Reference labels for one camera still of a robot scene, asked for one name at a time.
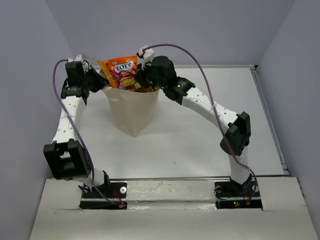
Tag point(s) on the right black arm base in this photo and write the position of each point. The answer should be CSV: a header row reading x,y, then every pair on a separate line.
x,y
227,198

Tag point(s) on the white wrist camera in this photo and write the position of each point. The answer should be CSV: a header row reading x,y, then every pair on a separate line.
x,y
81,58
146,54

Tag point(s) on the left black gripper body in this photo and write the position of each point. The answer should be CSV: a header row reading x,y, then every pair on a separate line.
x,y
84,81

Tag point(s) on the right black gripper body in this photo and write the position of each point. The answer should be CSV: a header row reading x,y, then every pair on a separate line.
x,y
153,79

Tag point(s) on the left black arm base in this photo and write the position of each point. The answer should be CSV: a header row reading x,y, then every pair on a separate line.
x,y
114,198

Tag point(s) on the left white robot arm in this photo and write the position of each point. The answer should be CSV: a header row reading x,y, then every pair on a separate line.
x,y
67,155

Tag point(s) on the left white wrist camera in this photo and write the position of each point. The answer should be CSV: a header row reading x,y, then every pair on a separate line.
x,y
81,58

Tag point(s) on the beige paper bag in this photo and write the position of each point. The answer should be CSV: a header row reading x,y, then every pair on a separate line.
x,y
131,110

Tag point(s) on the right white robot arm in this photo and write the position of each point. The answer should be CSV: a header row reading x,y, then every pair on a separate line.
x,y
235,127

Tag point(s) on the orange snack bar packet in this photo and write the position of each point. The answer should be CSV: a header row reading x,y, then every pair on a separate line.
x,y
105,72

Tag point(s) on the orange red candy packet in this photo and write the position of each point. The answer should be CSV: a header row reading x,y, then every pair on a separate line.
x,y
123,70

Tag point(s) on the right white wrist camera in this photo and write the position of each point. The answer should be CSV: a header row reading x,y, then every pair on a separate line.
x,y
146,54

